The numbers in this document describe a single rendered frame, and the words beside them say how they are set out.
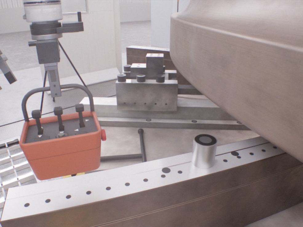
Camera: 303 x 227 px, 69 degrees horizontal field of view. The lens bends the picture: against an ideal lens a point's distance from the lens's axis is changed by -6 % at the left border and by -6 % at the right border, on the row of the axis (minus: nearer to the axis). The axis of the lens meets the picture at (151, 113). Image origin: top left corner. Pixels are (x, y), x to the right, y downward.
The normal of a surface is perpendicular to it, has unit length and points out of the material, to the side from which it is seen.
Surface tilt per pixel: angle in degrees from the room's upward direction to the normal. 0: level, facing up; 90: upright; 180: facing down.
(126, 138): 0
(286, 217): 0
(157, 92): 90
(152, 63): 90
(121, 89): 90
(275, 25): 44
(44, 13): 89
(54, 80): 120
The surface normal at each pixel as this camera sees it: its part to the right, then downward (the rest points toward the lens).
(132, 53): -0.43, 0.40
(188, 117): -0.06, 0.44
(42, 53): 0.35, 0.41
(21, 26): 0.61, 0.35
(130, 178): 0.00, -0.90
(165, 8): -0.79, 0.27
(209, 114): -0.06, 0.13
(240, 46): -0.94, 0.15
